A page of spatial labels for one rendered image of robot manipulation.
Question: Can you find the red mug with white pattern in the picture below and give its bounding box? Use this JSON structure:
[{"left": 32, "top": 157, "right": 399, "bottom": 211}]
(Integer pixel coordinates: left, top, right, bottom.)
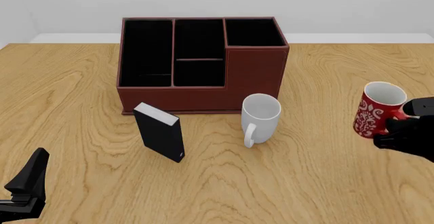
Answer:
[{"left": 352, "top": 81, "right": 412, "bottom": 140}]

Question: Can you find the black book with grey edge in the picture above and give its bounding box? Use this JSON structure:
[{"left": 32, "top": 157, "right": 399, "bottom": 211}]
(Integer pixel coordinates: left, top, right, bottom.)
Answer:
[{"left": 132, "top": 102, "right": 186, "bottom": 164}]

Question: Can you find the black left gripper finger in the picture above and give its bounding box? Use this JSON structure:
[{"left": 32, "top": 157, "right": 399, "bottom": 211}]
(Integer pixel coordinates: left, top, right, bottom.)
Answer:
[{"left": 3, "top": 147, "right": 50, "bottom": 200}]

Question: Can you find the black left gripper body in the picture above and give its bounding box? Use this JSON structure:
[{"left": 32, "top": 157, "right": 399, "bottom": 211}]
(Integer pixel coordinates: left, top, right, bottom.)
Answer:
[{"left": 0, "top": 194, "right": 47, "bottom": 221}]

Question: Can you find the red-brown desk caddy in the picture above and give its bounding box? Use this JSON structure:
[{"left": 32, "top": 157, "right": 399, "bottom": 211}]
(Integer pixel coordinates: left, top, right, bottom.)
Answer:
[{"left": 116, "top": 16, "right": 290, "bottom": 116}]

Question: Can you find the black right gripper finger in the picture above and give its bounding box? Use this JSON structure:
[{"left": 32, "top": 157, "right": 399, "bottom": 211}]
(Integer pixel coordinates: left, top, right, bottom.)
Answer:
[
  {"left": 372, "top": 131, "right": 434, "bottom": 163},
  {"left": 402, "top": 96, "right": 434, "bottom": 118}
]

